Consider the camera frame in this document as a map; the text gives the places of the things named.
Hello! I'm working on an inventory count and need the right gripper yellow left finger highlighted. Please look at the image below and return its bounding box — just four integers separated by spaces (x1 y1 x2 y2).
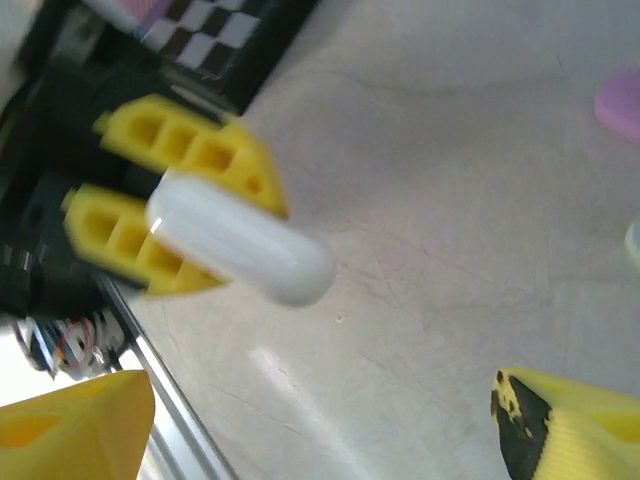
0 369 157 480

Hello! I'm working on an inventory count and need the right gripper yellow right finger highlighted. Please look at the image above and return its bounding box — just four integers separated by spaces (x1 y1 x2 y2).
491 368 640 480

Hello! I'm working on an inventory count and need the white earbud charging case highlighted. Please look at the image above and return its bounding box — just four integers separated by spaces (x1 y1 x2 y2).
146 172 337 308

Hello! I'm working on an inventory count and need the mint green egg half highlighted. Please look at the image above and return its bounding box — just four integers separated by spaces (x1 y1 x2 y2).
624 214 640 267

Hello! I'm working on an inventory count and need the black grey folding chessboard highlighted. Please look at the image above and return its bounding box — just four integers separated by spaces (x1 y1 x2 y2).
99 0 321 117

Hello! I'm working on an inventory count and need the long aluminium mounting rail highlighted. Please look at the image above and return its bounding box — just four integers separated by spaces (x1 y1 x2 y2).
94 272 239 480

